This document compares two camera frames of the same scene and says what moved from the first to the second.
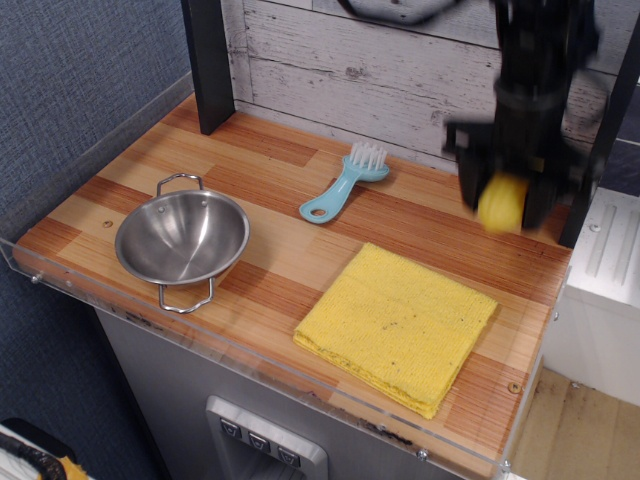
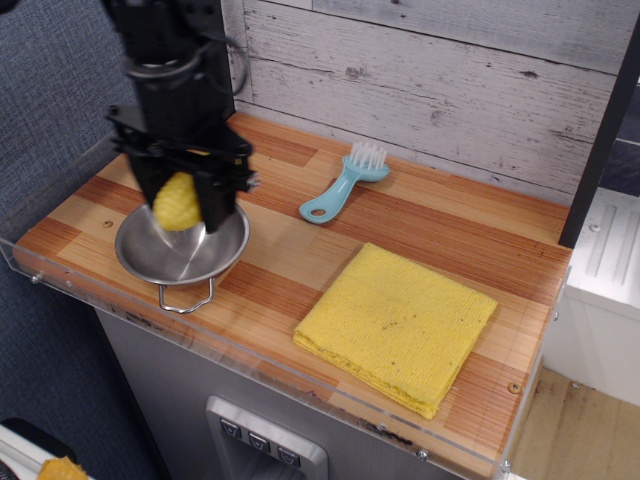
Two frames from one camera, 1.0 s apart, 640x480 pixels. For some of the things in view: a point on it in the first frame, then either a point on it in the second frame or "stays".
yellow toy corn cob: x=502 y=202 -> x=176 y=206
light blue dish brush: x=366 y=163 stays
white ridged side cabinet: x=596 y=339 stays
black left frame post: x=210 y=63 stays
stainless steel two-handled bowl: x=181 y=240 stays
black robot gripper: x=525 y=139 -> x=183 y=118
